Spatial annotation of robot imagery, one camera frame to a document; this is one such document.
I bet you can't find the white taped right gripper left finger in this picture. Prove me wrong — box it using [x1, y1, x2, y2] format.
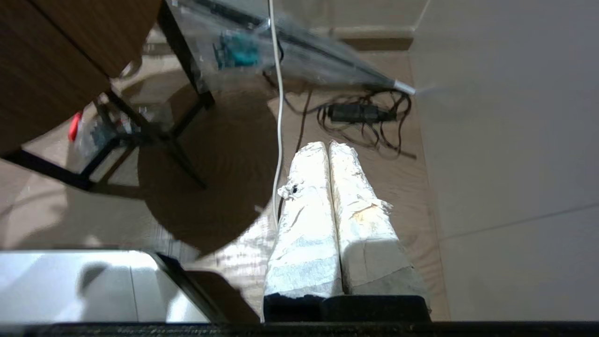
[263, 141, 344, 323]

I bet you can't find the white power cable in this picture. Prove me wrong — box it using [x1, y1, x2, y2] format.
[267, 0, 286, 232]

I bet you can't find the black power adapter with cables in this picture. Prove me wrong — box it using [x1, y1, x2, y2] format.
[262, 66, 418, 161]

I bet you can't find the round wooden side table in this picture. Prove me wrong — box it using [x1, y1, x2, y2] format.
[0, 0, 216, 192]

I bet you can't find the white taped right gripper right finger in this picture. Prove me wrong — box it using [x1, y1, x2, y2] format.
[324, 140, 431, 323]

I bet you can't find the clear bottle teal label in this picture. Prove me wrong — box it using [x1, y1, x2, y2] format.
[212, 30, 262, 71]

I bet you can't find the clear bottle red cap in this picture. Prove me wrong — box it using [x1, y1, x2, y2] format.
[68, 111, 123, 162]

